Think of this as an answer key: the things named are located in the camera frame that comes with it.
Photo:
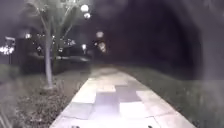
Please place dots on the pale paved slab path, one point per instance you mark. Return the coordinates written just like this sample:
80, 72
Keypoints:
110, 96

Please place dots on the dark hedge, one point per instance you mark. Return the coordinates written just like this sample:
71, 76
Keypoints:
53, 63

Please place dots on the building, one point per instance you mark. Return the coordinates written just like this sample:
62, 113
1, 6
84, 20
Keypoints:
8, 50

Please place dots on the thin pale tree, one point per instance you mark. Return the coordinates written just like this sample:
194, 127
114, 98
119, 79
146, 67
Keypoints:
48, 66

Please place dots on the robot's own part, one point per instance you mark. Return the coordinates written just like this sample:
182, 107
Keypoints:
150, 127
75, 127

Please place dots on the grass verge with leaves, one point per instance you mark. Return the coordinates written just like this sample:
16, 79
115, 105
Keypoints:
186, 96

